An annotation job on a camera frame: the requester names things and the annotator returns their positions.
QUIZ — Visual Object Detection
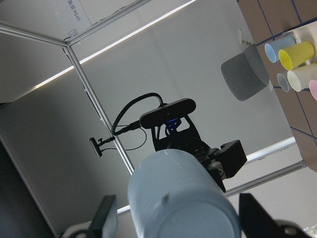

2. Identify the cream plastic tray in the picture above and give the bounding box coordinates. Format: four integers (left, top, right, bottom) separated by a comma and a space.
282, 21, 317, 67

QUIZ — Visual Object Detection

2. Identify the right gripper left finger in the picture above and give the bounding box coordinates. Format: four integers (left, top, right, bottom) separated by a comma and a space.
90, 195, 117, 238

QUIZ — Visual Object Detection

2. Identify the yellow cup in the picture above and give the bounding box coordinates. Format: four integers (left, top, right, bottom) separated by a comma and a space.
278, 41, 315, 71

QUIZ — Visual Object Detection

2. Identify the light blue cup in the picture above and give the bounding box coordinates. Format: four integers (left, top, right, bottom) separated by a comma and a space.
127, 149, 242, 238
264, 36, 296, 63

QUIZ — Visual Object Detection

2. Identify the cream white cup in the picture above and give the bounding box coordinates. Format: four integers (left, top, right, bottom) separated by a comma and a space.
287, 63, 317, 92

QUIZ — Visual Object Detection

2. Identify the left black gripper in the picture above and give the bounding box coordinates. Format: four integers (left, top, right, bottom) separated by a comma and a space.
151, 116, 247, 192

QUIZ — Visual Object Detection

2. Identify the pink cup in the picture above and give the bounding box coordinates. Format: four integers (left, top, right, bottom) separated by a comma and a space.
309, 80, 317, 101

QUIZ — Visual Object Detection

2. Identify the grey cup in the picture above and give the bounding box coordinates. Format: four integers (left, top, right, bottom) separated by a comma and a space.
277, 71, 291, 92

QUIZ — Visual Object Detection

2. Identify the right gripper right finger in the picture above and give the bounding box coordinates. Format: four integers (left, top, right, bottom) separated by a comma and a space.
239, 193, 278, 238

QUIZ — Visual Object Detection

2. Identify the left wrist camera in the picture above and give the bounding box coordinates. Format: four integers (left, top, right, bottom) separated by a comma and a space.
139, 98, 196, 129

